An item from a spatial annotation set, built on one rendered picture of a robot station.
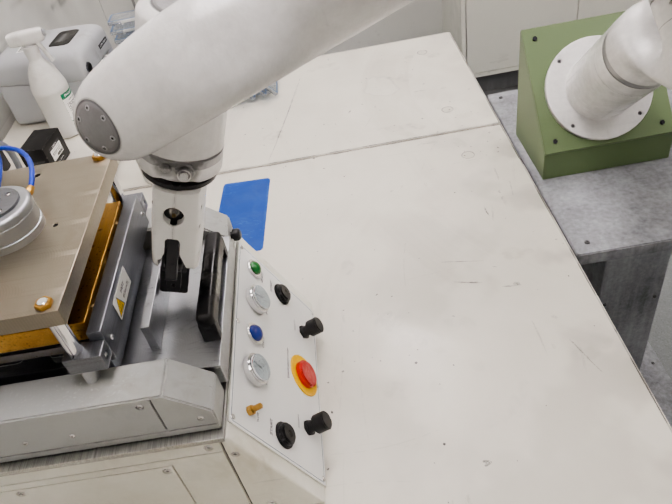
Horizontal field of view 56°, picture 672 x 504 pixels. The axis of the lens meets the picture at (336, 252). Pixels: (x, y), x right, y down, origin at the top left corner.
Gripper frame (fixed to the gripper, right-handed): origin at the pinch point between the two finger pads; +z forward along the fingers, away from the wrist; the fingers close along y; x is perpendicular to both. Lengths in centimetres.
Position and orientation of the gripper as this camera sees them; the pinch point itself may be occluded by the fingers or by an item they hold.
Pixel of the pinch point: (175, 275)
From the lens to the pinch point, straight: 75.9
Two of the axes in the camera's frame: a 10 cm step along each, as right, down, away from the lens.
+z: -1.9, 7.5, 6.3
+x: -9.8, -0.9, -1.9
